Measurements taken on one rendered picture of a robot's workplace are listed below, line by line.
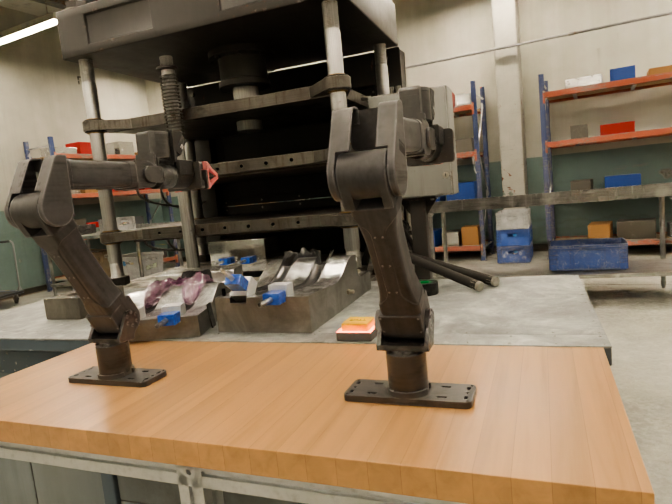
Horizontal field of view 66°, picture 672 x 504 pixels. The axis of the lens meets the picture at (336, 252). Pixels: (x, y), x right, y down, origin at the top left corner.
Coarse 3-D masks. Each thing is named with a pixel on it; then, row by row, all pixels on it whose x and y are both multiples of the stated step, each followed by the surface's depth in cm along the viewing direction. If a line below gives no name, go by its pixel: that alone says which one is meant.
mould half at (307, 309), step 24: (312, 264) 151; (336, 264) 148; (312, 288) 132; (336, 288) 139; (360, 288) 158; (216, 312) 131; (240, 312) 129; (264, 312) 126; (288, 312) 124; (312, 312) 124; (336, 312) 138
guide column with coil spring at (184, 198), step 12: (168, 60) 215; (168, 72) 215; (168, 84) 215; (168, 108) 216; (180, 156) 219; (180, 192) 221; (180, 204) 221; (180, 216) 223; (192, 216) 224; (192, 228) 223; (192, 240) 223; (192, 252) 224; (192, 264) 224
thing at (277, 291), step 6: (276, 282) 129; (282, 282) 128; (288, 282) 127; (270, 288) 126; (276, 288) 125; (282, 288) 125; (288, 288) 125; (264, 294) 122; (270, 294) 121; (276, 294) 121; (282, 294) 123; (288, 294) 125; (264, 300) 118; (270, 300) 120; (276, 300) 121; (282, 300) 123; (258, 306) 117
